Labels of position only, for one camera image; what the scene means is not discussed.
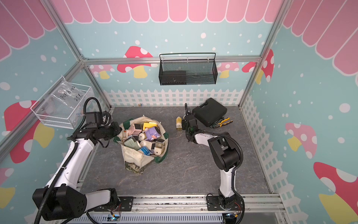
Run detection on beige canvas tote bag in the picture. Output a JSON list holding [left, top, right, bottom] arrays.
[[114, 116, 169, 174]]

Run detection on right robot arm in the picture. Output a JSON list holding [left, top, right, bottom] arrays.
[[182, 104, 245, 212]]

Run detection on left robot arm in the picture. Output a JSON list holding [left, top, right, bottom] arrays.
[[32, 97, 122, 224]]

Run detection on green pencil sharpener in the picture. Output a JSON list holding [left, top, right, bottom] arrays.
[[124, 137, 141, 150]]

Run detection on pink pencil sharpener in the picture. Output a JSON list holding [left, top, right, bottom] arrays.
[[128, 123, 143, 135]]

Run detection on cream pencil sharpener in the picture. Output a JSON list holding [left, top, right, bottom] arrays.
[[154, 139, 165, 156]]

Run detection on purple pencil sharpener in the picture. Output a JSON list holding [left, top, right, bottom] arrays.
[[145, 127, 161, 141]]

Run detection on yellow flat pencil sharpener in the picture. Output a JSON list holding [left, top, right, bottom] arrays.
[[143, 121, 158, 130]]

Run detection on blue pencil sharpener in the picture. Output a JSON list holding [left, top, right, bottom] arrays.
[[139, 146, 152, 156]]

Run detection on black plastic tool case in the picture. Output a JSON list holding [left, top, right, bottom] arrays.
[[193, 98, 227, 127]]

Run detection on clear plastic bag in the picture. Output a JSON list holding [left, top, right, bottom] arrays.
[[45, 79, 87, 127]]

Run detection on yellow handled pliers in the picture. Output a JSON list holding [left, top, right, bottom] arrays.
[[211, 117, 233, 128]]

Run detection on white wire basket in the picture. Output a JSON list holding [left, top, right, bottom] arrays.
[[30, 77, 94, 129]]

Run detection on black wire mesh basket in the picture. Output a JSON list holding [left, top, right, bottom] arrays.
[[158, 52, 218, 85]]

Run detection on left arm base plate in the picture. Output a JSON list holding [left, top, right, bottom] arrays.
[[94, 197, 134, 212]]

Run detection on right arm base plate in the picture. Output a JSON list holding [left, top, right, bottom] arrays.
[[205, 194, 245, 211]]

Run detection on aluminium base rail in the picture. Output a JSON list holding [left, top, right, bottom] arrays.
[[71, 194, 290, 224]]

